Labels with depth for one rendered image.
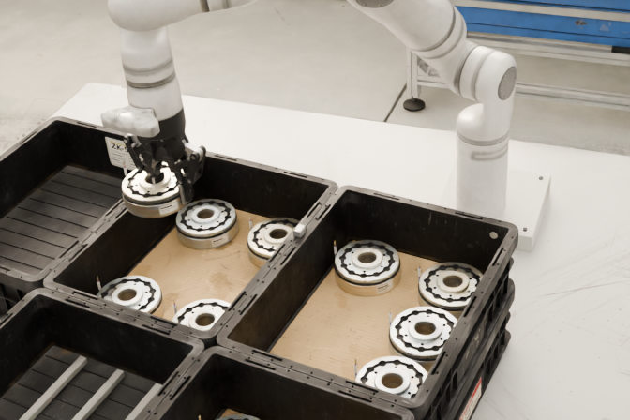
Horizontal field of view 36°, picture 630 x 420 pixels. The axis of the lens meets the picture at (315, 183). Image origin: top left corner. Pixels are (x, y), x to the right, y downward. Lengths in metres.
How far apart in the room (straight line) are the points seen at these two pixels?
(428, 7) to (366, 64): 2.52
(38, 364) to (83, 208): 0.39
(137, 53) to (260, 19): 3.02
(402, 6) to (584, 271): 0.66
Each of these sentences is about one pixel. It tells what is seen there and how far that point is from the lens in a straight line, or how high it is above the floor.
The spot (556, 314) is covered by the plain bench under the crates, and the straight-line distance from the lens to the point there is 1.70.
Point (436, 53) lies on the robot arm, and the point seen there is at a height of 1.15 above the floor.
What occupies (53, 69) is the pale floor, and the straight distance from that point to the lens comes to 4.19.
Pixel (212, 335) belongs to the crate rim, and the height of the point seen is 0.93.
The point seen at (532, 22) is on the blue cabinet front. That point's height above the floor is 0.37.
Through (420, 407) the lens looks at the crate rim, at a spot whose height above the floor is 0.93.
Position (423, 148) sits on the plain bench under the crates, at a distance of 2.09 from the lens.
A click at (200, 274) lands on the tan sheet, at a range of 1.60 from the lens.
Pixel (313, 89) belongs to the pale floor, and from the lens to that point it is 3.76.
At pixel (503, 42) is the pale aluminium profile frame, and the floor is 0.30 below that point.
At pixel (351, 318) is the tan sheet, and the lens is 1.49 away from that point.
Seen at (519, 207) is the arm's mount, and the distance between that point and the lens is 1.86.
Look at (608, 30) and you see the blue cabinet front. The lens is 3.34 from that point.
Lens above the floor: 1.84
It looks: 35 degrees down
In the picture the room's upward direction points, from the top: 5 degrees counter-clockwise
